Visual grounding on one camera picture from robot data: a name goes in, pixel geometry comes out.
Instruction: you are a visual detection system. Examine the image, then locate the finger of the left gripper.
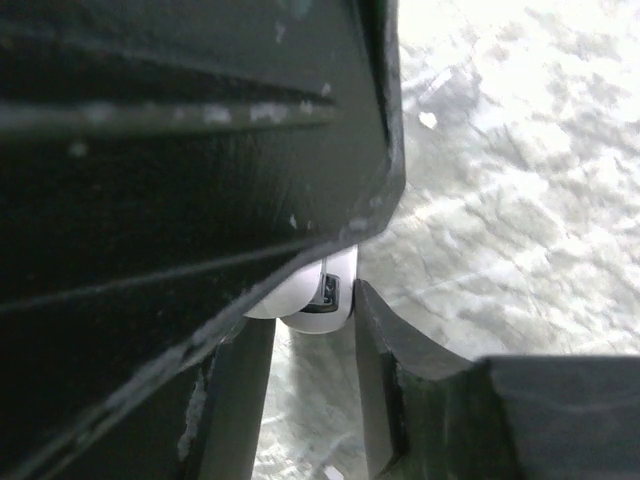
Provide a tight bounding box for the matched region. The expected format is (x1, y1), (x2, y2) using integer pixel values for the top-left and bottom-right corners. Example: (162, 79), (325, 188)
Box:
(1, 1), (404, 479)

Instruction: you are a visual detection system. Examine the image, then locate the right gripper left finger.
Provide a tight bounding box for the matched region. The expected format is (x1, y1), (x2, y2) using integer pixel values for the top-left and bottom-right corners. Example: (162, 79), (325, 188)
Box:
(169, 317), (276, 479)

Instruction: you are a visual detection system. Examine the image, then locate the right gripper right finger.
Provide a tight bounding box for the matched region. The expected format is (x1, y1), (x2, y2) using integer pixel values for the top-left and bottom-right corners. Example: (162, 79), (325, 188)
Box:
(351, 278), (481, 480)

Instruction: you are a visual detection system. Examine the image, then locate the white stapler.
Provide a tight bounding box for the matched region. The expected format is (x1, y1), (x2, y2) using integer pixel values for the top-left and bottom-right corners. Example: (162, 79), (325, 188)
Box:
(245, 245), (358, 335)

